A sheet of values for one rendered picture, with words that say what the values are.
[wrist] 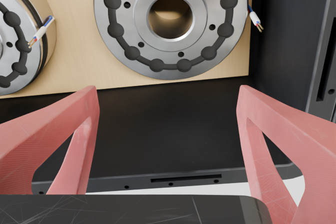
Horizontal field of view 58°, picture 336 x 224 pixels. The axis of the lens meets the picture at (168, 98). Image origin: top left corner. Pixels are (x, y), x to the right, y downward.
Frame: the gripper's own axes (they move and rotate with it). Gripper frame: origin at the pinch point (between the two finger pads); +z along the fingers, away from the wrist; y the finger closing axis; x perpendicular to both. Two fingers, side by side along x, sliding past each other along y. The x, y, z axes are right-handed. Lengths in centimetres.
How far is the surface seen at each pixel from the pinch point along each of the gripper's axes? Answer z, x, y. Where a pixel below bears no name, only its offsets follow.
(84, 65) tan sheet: 12.9, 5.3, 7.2
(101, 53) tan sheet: 12.9, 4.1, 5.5
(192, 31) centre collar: 9.1, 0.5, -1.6
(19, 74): 10.0, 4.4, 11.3
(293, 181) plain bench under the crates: 26, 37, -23
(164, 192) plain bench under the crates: 26.2, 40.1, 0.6
